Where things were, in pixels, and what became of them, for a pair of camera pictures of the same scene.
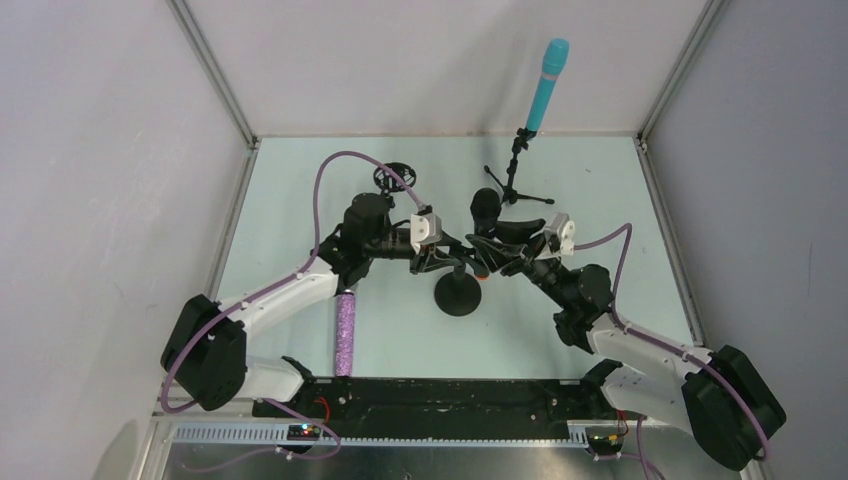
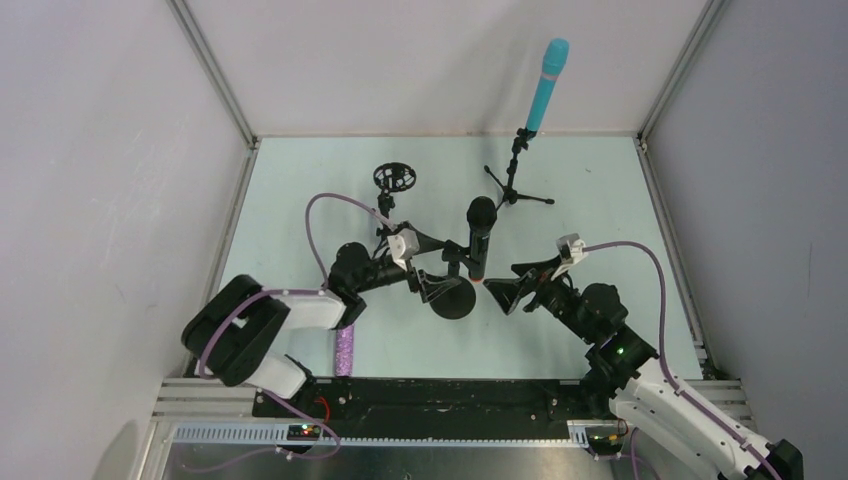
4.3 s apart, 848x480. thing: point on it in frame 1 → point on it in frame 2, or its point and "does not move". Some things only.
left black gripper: (424, 254) → (413, 266)
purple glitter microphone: (345, 334) does not move
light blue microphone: (555, 56) does not move
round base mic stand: (459, 292) does not move
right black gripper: (530, 250) → (542, 288)
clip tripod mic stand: (509, 193) does not move
